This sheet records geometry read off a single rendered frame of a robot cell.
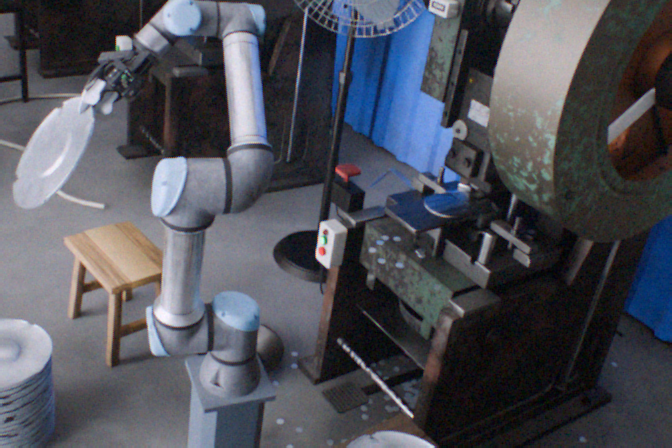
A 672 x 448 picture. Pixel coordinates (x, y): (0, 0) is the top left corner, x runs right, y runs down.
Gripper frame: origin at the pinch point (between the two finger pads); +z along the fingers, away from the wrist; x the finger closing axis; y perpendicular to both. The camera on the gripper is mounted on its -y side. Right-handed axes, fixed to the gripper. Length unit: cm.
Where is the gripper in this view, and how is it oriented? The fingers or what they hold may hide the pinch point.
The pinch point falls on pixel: (84, 109)
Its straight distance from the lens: 183.0
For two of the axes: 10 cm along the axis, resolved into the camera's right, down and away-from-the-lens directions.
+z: -6.6, 7.4, -0.6
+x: 4.8, 4.9, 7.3
